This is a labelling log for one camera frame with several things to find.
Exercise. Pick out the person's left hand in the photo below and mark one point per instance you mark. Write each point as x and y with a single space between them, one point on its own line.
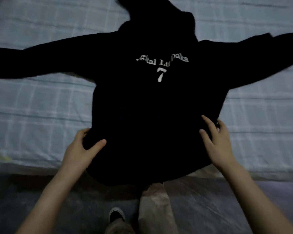
78 155

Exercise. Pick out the person's right forearm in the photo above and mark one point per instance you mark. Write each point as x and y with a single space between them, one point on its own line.
256 204

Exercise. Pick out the black hoodie with white lettering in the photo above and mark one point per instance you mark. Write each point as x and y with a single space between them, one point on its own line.
149 107

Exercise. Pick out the person's grey trousers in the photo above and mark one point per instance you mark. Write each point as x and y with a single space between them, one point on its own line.
153 209

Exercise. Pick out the bed with blue plaid sheet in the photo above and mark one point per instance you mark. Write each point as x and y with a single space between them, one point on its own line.
39 107

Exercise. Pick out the person's right hand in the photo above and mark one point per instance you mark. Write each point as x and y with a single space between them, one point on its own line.
219 148

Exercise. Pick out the person's left forearm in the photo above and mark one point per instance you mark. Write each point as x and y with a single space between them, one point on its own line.
46 204

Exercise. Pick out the black shoe with pink laces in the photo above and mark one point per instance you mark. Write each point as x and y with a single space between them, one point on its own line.
116 214

